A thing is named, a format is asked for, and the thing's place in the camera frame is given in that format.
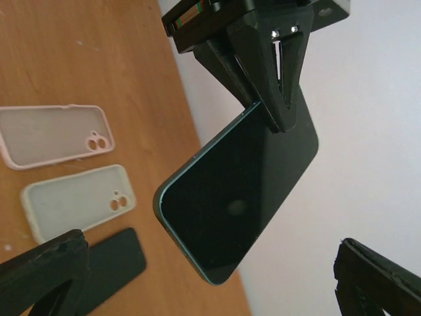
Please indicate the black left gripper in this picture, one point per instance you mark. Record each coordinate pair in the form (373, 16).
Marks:
(263, 58)

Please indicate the dark green phone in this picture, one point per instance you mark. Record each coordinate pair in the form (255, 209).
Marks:
(217, 204)

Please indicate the cream white phone case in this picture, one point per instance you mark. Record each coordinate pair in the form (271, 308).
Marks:
(79, 201)

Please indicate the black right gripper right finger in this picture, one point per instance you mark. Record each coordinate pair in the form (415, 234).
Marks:
(371, 284)

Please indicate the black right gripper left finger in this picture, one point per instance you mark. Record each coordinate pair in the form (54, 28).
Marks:
(48, 279)

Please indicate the black phone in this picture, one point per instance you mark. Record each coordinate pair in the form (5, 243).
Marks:
(112, 264)

